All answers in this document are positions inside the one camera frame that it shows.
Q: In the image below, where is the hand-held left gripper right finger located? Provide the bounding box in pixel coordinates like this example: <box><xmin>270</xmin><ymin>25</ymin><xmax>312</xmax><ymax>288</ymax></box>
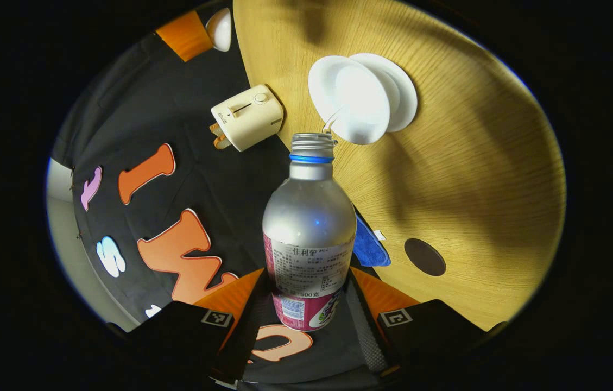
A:
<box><xmin>347</xmin><ymin>266</ymin><xmax>494</xmax><ymax>376</ymax></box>

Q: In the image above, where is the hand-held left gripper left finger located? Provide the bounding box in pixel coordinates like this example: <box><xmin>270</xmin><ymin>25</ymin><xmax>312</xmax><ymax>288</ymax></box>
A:
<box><xmin>127</xmin><ymin>268</ymin><xmax>274</xmax><ymax>386</ymax></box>

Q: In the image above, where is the white teacup lid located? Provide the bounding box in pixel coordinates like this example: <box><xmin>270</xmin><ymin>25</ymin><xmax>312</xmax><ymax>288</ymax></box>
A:
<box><xmin>206</xmin><ymin>8</ymin><xmax>232</xmax><ymax>53</ymax></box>

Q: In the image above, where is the dark round coaster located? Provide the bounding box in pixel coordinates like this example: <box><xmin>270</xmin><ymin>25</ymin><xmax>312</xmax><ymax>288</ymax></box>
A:
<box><xmin>404</xmin><ymin>238</ymin><xmax>447</xmax><ymax>277</ymax></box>

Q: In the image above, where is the silver water bottle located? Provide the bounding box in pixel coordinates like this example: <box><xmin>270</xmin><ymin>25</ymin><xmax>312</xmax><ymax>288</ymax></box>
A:
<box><xmin>262</xmin><ymin>133</ymin><xmax>357</xmax><ymax>332</ymax></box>

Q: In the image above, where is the white teacup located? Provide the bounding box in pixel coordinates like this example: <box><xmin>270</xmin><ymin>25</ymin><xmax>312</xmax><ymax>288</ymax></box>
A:
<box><xmin>308</xmin><ymin>54</ymin><xmax>392</xmax><ymax>145</ymax></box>

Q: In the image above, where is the blue towel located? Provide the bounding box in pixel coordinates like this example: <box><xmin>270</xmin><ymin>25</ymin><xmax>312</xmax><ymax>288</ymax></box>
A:
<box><xmin>352</xmin><ymin>213</ymin><xmax>392</xmax><ymax>268</ymax></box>

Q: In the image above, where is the white toaster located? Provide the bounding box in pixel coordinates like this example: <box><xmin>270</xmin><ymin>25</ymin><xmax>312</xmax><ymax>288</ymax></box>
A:
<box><xmin>211</xmin><ymin>84</ymin><xmax>285</xmax><ymax>152</ymax></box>

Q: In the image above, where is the black backdrop cloth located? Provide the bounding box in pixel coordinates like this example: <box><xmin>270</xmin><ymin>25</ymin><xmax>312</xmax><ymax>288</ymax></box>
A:
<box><xmin>51</xmin><ymin>8</ymin><xmax>394</xmax><ymax>383</ymax></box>

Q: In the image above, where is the white saucer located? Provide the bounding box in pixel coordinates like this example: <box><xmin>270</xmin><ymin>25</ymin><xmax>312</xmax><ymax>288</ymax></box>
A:
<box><xmin>349</xmin><ymin>53</ymin><xmax>419</xmax><ymax>133</ymax></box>

